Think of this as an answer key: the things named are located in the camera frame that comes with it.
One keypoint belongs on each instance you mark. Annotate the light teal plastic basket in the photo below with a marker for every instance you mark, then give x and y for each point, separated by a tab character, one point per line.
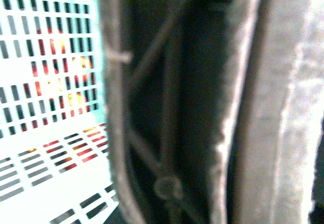
80	195

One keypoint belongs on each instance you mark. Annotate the dark brown basket handle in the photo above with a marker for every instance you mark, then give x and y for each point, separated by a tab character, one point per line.
202	108

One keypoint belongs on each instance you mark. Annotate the red yellow fruit behind basket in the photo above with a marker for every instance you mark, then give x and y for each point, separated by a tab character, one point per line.
53	102

